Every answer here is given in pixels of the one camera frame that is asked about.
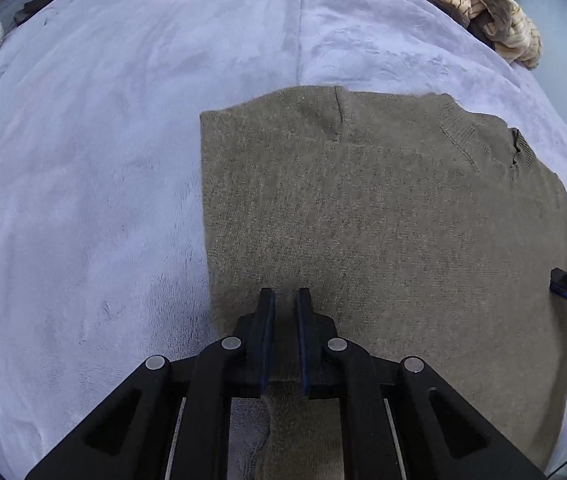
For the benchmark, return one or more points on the lavender fleece bed blanket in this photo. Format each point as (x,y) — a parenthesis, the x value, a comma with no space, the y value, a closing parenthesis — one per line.
(102,244)

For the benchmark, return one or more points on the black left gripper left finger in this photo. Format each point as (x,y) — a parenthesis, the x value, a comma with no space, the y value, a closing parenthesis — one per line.
(255,332)

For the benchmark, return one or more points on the striped beige brown garment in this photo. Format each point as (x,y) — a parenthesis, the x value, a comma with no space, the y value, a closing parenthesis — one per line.
(502,25)

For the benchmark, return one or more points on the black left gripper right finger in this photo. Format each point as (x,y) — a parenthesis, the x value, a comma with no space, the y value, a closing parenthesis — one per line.
(314,330)

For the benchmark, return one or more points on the olive knit sweater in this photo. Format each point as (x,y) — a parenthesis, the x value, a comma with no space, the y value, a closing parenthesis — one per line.
(420,228)

